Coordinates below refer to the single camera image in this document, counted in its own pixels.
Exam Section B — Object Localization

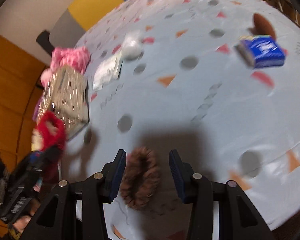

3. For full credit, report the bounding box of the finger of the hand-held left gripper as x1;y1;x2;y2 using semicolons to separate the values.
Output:
12;145;63;188

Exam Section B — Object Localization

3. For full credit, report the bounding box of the person's left hand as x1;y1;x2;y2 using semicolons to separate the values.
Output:
10;201;38;232

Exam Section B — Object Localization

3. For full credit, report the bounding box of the white fluffy ball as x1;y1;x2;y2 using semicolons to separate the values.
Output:
121;31;145;61

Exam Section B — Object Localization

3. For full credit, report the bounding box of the grey yellow blue chair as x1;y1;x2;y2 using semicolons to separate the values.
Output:
49;0;175;49

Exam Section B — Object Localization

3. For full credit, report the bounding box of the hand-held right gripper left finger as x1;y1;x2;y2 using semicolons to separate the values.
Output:
15;149;127;240

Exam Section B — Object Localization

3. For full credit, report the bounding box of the brown furry scrunchie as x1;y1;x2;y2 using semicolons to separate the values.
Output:
120;146;162;210

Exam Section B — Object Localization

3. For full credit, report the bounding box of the orange wooden wardrobe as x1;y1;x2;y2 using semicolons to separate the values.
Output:
0;29;49;238

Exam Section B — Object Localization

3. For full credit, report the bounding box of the pink spotted plush toy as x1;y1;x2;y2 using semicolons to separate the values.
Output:
40;45;91;87

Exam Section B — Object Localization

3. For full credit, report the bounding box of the red plush pouch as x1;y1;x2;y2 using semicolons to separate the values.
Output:
31;111;67;155

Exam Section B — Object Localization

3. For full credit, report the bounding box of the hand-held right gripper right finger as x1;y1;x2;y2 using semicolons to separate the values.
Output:
169;149;275;240

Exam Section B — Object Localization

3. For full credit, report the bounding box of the purple cloth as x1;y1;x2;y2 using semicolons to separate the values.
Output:
32;90;49;122

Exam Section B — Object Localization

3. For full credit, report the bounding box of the blue printed packet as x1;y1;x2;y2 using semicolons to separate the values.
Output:
235;35;286;70

